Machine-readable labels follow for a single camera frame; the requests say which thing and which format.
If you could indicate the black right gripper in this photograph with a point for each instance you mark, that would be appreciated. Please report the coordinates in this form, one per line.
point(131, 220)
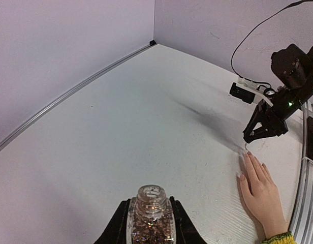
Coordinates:
point(269, 122)

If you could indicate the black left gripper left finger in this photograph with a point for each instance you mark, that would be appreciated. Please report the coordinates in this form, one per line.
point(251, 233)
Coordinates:
point(116, 230)

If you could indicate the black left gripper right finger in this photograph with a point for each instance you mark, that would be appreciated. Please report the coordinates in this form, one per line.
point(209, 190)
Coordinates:
point(186, 233)

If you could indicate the glitter nail polish bottle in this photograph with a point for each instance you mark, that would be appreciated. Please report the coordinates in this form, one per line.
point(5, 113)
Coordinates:
point(150, 217)

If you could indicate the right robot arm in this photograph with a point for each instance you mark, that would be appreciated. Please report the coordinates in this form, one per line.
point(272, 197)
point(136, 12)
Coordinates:
point(294, 68)

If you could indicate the rainbow sleeve forearm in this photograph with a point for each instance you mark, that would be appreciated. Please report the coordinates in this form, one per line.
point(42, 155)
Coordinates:
point(284, 238)

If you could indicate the mannequin hand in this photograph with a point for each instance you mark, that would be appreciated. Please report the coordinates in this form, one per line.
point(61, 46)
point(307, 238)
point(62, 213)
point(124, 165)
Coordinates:
point(261, 196)

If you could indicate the aluminium front rail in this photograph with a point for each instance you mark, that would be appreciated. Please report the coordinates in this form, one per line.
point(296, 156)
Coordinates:
point(301, 224)

